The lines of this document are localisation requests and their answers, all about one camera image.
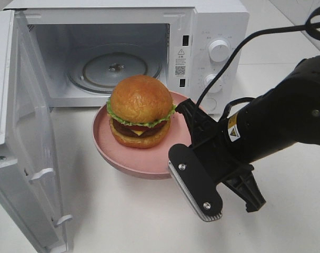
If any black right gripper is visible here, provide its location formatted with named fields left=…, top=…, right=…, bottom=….
left=175, top=99, right=266, bottom=212

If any round white door button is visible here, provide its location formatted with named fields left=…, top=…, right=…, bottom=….
left=202, top=98, right=217, bottom=111

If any pink round plate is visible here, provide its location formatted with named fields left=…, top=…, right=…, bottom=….
left=92, top=105, right=191, bottom=179

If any toy burger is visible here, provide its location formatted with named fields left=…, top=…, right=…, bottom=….
left=106, top=75, right=176, bottom=149

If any white microwave door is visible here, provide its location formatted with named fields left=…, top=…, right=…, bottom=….
left=0, top=9, right=72, bottom=252

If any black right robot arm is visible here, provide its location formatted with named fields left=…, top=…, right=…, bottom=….
left=168, top=55, right=320, bottom=221

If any lower white dial knob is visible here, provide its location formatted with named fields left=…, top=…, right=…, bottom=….
left=204, top=74, right=225, bottom=93

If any white dial knob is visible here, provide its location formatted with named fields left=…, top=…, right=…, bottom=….
left=208, top=38, right=230, bottom=62
left=204, top=74, right=225, bottom=93

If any upper white dial knob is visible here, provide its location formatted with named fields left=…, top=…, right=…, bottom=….
left=208, top=38, right=230, bottom=62

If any glass microwave turntable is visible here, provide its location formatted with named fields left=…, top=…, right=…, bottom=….
left=67, top=44, right=162, bottom=94

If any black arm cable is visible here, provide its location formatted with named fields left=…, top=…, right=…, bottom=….
left=195, top=5, right=320, bottom=122

